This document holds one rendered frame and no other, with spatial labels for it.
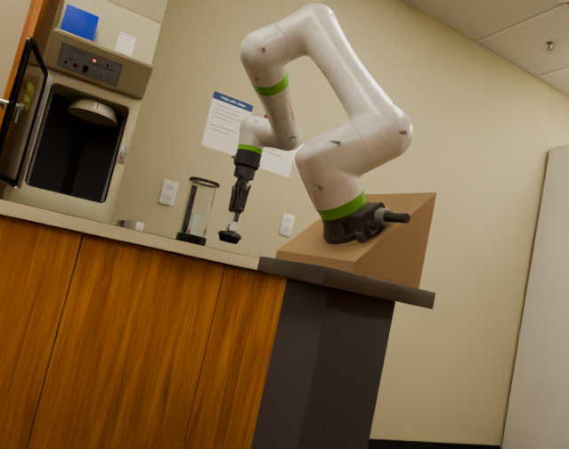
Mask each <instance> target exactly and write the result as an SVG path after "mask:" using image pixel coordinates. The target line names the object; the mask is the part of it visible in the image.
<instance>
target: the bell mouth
mask: <svg viewBox="0 0 569 449"><path fill-rule="evenodd" d="M67 110H68V112H69V113H71V114H72V115H74V116H76V117H78V118H81V119H84V120H86V121H89V122H92V123H95V124H99V125H103V126H108V127H115V126H117V125H118V122H117V118H116V113H115V109H114V107H112V106H111V105H109V104H108V103H106V102H103V101H100V100H98V99H94V98H92V97H87V96H78V98H77V99H76V100H75V101H74V102H73V103H71V104H70V106H69V107H68V108H67Z"/></svg>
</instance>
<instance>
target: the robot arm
mask: <svg viewBox="0 0 569 449"><path fill-rule="evenodd" d="M302 56H309V57H310V58H311V59H312V60H313V61H314V63H315V64H316V65H317V67H318V68H319V69H320V71H321V72H322V74H323V75H324V77H325V78H326V79H327V80H328V82H329V84H330V85H331V87H332V89H333V90H334V92H335V93H336V95H337V98H338V99H339V100H340V102H341V104H342V106H343V107H344V109H345V112H346V114H347V116H348V117H349V119H350V121H347V122H345V123H344V124H342V125H340V126H338V127H334V128H332V129H330V130H329V131H327V132H324V133H322V134H320V135H317V136H315V137H313V138H311V139H309V140H308V141H306V142H304V143H303V144H301V145H300V143H301V142H302V139H303V133H302V130H301V128H300V126H299V125H298V122H297V118H296V115H295V112H294V109H293V105H292V101H291V95H290V87H289V75H288V70H287V63H289V62H291V61H293V60H295V59H297V58H300V57H302ZM240 59H241V62H242V64H243V67H244V69H245V71H246V73H247V75H248V78H249V80H250V83H251V85H252V87H253V88H254V90H255V92H256V94H257V96H258V98H259V100H260V102H261V103H262V105H263V107H264V111H265V113H266V116H267V118H261V117H258V116H251V117H248V118H245V119H244V120H243V121H242V123H241V125H240V139H239V145H238V149H237V152H236V154H235V156H231V158H233V159H234V161H233V162H234V165H235V166H236V167H235V170H234V174H233V175H234V176H235V177H237V181H236V183H235V185H234V186H232V195H231V199H230V204H229V208H228V210H229V211H230V213H229V216H228V221H227V225H226V228H225V230H226V231H227V228H228V224H230V227H229V231H233V232H237V230H238V225H239V221H240V214H241V212H242V211H244V208H245V206H246V202H247V198H248V193H249V190H250V188H251V185H250V184H248V181H253V180H254V176H255V172H256V171H257V170H258V168H259V167H261V165H259V164H260V160H261V156H262V152H263V148H264V147H270V148H275V149H279V150H283V151H293V150H294V149H296V150H295V152H294V155H293V160H294V162H295V165H296V167H297V171H298V173H299V174H300V177H301V179H302V181H303V183H304V185H305V188H306V190H307V192H308V195H309V197H310V199H311V201H312V203H313V205H314V208H315V210H316V211H317V212H318V213H319V215H320V216H321V219H322V222H323V237H324V239H325V241H326V242H327V243H330V244H341V243H346V242H349V241H354V240H356V239H357V241H358V242H365V241H366V240H368V239H370V238H372V237H373V236H374V235H375V234H377V233H378V232H379V231H380V230H382V229H383V228H384V227H385V226H387V225H390V224H391V223H405V224H408V223H409V222H410V215H409V214H407V213H393V212H392V211H390V210H389V209H387V208H386V207H385V205H384V203H383V202H368V201H367V200H366V198H365V194H364V188H363V186H362V182H361V177H362V175H363V174H365V173H367V172H369V171H371V170H372V169H374V168H376V167H379V166H382V165H384V164H386V163H387V162H389V161H391V160H393V159H396V158H398V157H400V156H402V155H403V154H404V153H405V152H406V151H407V150H408V149H409V147H410V145H411V142H412V139H413V133H414V131H413V125H412V122H411V120H410V118H409V116H408V115H407V114H406V113H405V112H404V111H403V110H402V109H401V108H400V107H399V106H398V105H397V104H396V103H395V102H394V101H393V100H392V99H391V98H390V97H389V96H388V95H387V94H386V92H385V91H384V90H383V89H382V88H381V87H380V85H379V84H378V83H377V82H376V80H375V79H374V78H373V77H372V75H371V74H370V73H369V72H368V71H367V69H366V68H365V67H364V65H363V64H362V62H361V61H360V59H359V58H358V56H357V55H356V53H355V52H354V49H353V48H352V47H351V45H350V44H349V42H348V40H347V39H346V37H345V34H344V32H343V30H342V29H341V27H340V25H339V23H338V21H337V17H336V15H335V13H333V12H332V10H331V9H330V8H329V7H328V6H326V5H324V4H318V3H314V4H308V5H306V6H304V7H303V8H301V9H300V10H298V11H296V12H294V13H292V14H290V15H289V16H288V17H286V18H284V19H282V20H279V21H277V22H275V23H273V24H270V25H267V26H265V27H262V28H260V29H255V30H253V31H251V32H249V33H248V34H247V35H246V36H245V37H244V38H243V40H242V42H241V44H240ZM299 145H300V146H299ZM298 146H299V147H298ZM297 147H298V148H297Z"/></svg>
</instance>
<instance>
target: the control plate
mask: <svg viewBox="0 0 569 449"><path fill-rule="evenodd" d="M93 59H95V60H96V62H93ZM64 61H67V63H65V62H64ZM74 63H76V64H77V67H76V68H75V67H73V64H74ZM106 64H109V67H106ZM84 65H86V66H88V67H89V68H88V71H87V73H86V72H84V71H82V70H83V67H84ZM57 66H59V67H62V68H64V69H68V70H71V71H74V72H76V73H78V74H81V75H84V76H87V77H90V78H93V79H96V80H99V81H101V82H104V83H106V84H109V85H112V86H117V83H118V78H119V75H120V72H121V69H122V66H123V65H122V64H119V63H116V62H114V61H110V60H108V59H105V58H102V57H101V56H98V55H95V54H93V53H89V52H87V51H84V50H82V49H79V48H76V47H75V46H72V45H68V44H65V43H61V50H60V55H59V59H58V63H57ZM94 70H95V73H93V71H94ZM101 73H102V74H103V75H101ZM108 76H110V78H108Z"/></svg>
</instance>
